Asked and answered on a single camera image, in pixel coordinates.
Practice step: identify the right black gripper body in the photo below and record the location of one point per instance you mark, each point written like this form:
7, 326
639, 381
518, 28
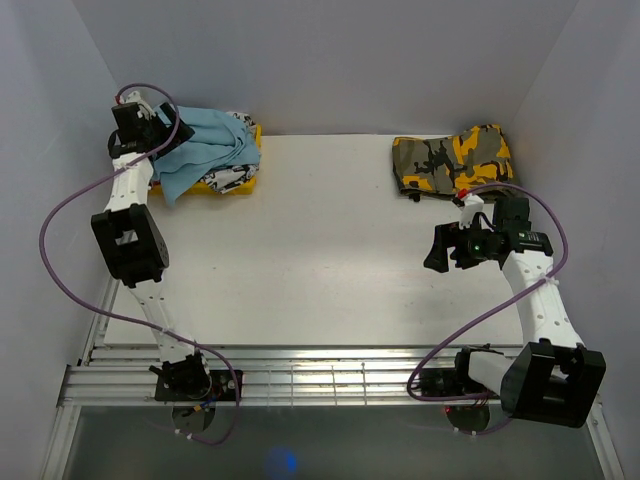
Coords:
473, 247

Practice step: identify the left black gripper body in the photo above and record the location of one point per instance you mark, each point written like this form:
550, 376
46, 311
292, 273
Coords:
156, 132

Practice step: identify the light blue trousers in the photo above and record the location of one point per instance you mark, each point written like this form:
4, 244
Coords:
220, 140

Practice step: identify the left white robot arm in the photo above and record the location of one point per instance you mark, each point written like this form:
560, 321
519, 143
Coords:
132, 246

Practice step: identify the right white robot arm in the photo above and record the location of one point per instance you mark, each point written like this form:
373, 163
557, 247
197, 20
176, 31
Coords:
555, 378

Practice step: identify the white black print trousers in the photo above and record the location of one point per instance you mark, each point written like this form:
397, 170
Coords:
253, 127

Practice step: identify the camouflage yellow green trousers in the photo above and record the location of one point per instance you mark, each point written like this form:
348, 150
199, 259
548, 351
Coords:
444, 166

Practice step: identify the yellow plastic tray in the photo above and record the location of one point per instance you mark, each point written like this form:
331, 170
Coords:
239, 180

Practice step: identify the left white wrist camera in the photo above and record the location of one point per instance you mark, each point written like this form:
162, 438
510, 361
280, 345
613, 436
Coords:
134, 97

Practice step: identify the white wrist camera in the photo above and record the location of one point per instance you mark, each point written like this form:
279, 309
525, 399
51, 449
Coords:
470, 205
134, 97

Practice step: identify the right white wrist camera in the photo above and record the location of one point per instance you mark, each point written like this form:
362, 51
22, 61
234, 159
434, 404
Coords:
470, 205

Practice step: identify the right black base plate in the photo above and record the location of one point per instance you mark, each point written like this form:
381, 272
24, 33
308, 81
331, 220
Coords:
445, 382

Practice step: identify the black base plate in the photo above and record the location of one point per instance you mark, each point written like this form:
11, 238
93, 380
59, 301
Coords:
445, 382
220, 386

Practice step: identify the aluminium rail frame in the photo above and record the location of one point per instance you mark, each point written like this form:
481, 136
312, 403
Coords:
318, 413

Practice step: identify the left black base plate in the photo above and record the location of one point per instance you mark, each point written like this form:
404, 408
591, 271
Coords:
220, 386

